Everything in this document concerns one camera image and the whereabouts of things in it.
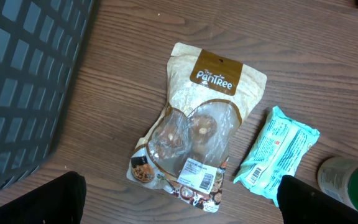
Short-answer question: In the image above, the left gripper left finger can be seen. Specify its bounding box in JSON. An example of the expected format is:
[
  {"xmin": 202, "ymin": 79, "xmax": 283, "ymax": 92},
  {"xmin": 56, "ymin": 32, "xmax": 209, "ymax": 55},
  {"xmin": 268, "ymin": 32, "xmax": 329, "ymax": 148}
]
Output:
[{"xmin": 0, "ymin": 171, "xmax": 86, "ymax": 224}]

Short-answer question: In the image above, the teal packet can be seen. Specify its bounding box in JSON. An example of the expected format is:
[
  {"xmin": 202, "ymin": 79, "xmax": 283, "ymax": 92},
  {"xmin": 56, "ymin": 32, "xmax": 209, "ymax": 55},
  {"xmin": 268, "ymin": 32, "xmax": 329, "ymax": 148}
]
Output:
[{"xmin": 233, "ymin": 106, "xmax": 320, "ymax": 205}]

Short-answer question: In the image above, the green lidded jar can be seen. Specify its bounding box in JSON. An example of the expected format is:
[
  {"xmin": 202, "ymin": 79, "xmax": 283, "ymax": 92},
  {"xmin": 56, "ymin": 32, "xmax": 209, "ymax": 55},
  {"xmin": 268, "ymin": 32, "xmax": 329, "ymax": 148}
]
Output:
[{"xmin": 317, "ymin": 157, "xmax": 358, "ymax": 211}]

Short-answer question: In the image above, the grey plastic mesh basket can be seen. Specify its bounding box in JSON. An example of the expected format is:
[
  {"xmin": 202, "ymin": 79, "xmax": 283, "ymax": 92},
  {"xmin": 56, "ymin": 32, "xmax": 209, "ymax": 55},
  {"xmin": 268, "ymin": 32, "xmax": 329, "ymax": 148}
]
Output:
[{"xmin": 0, "ymin": 0, "xmax": 100, "ymax": 191}]

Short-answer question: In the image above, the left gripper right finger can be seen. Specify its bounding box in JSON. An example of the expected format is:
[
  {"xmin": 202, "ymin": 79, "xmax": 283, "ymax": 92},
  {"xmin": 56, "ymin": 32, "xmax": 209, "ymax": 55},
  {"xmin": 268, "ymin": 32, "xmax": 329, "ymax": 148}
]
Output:
[{"xmin": 277, "ymin": 175, "xmax": 358, "ymax": 224}]

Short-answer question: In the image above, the brown Pantree snack pouch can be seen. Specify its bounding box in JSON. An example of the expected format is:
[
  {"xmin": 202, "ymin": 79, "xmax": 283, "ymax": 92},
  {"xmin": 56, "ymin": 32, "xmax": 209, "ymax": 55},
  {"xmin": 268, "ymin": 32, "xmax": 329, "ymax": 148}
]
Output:
[{"xmin": 127, "ymin": 43, "xmax": 267, "ymax": 213}]

